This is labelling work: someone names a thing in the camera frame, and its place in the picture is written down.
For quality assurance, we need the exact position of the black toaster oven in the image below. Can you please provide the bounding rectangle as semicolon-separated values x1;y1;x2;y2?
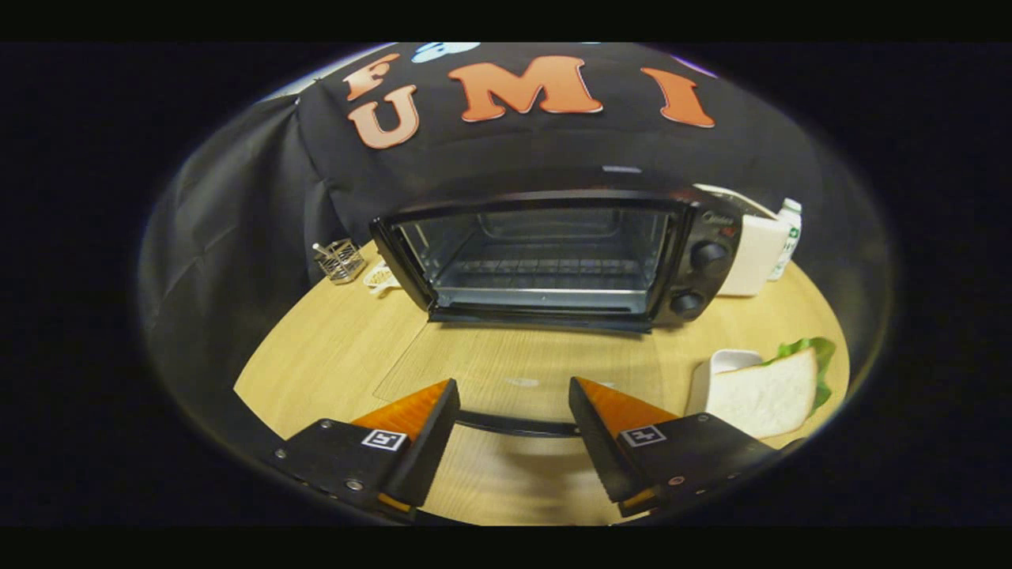
369;188;744;439

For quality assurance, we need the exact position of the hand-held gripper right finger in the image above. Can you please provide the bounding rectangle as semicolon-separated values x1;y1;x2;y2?
568;376;784;519

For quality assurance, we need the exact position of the small wire mesh basket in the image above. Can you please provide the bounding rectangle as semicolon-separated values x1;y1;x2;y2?
312;239;367;285

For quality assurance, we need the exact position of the white pop-up toaster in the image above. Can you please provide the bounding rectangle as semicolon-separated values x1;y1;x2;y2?
696;183;791;297

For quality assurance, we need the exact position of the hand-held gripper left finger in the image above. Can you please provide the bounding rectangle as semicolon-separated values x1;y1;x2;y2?
273;378;462;522

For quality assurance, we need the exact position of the white bottle with green label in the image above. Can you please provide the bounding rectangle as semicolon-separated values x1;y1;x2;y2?
771;198;803;281

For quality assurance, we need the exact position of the white ribbed rectangular plate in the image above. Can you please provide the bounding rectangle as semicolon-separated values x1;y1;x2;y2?
684;349;766;418

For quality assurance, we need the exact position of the white bread slice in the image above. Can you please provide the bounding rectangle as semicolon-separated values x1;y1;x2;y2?
704;348;821;439

